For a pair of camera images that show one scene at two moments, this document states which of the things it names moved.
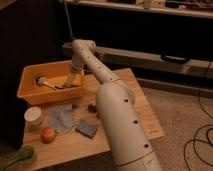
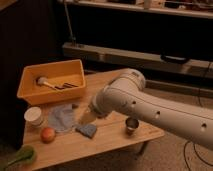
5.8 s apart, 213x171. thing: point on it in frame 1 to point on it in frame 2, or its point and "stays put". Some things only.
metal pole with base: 72,37 stays put
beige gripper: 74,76 to 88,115
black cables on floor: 204,141 stays put
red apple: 47,135 stays put
